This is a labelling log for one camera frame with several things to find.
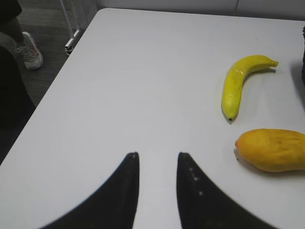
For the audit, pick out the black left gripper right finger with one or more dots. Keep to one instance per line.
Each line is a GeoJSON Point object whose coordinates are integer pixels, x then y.
{"type": "Point", "coordinates": [202, 205]}

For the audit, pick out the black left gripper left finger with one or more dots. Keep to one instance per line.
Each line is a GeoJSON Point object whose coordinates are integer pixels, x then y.
{"type": "Point", "coordinates": [112, 206]}

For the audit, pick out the dark woven wicker basket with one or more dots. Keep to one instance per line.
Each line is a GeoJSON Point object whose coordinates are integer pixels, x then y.
{"type": "Point", "coordinates": [303, 67]}

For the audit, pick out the orange yellow mango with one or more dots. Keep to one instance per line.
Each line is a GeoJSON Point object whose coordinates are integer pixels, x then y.
{"type": "Point", "coordinates": [273, 150]}

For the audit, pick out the yellow banana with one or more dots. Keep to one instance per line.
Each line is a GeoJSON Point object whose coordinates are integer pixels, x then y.
{"type": "Point", "coordinates": [234, 81]}

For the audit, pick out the white metal table leg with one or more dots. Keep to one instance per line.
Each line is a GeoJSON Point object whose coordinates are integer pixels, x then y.
{"type": "Point", "coordinates": [73, 24]}

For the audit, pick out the white sneaker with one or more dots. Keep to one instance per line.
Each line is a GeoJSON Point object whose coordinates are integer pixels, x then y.
{"type": "Point", "coordinates": [32, 57]}

